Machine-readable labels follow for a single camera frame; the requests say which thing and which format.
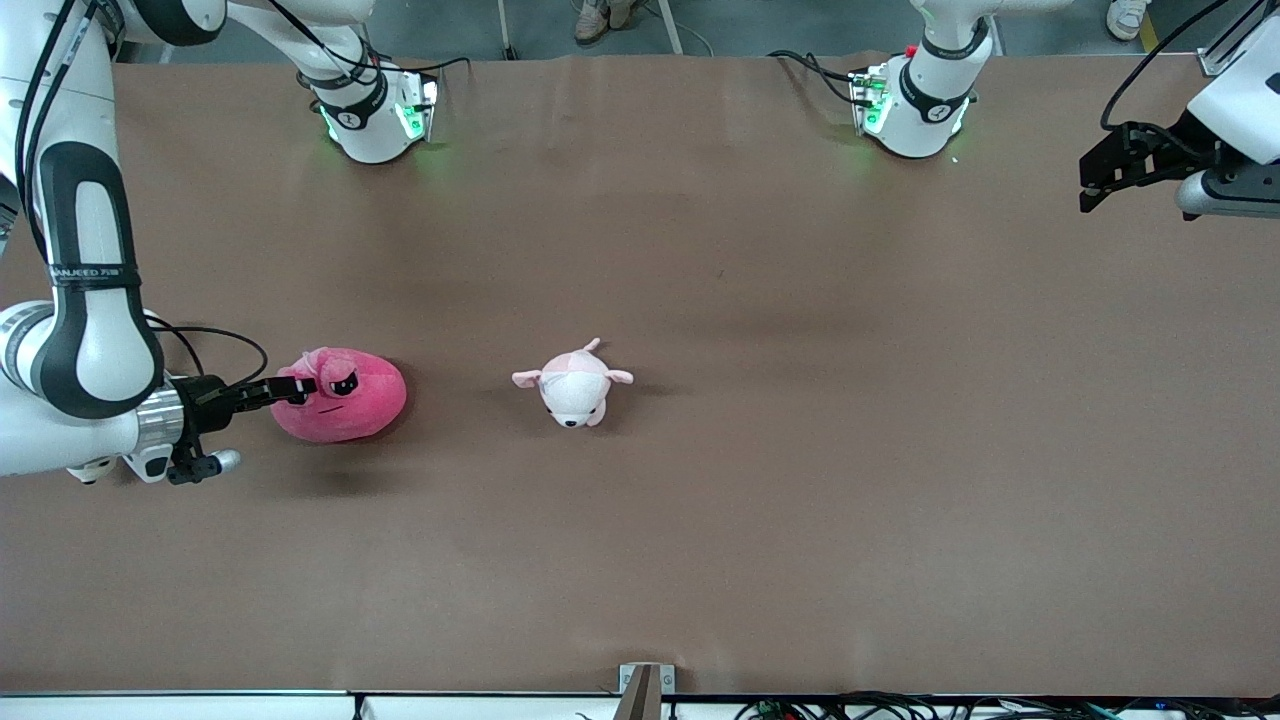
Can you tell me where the tangled black cable bundle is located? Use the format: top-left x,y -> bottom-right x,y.
735,692 -> 1280,720

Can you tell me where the pale pink pig plush toy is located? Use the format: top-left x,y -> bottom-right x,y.
511,338 -> 635,429

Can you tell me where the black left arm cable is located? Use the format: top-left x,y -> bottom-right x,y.
1100,0 -> 1236,131

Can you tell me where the hot pink frog plush toy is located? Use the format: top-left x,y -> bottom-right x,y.
270,347 -> 408,444

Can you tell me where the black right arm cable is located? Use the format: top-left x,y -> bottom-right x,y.
145,318 -> 269,389

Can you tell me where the aluminium frame profile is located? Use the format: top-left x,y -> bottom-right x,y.
1198,0 -> 1280,77

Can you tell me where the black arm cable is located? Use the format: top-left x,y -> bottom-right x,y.
1100,0 -> 1236,131
145,318 -> 269,389

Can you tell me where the metal bracket with post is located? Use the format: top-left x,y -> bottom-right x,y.
618,663 -> 677,720

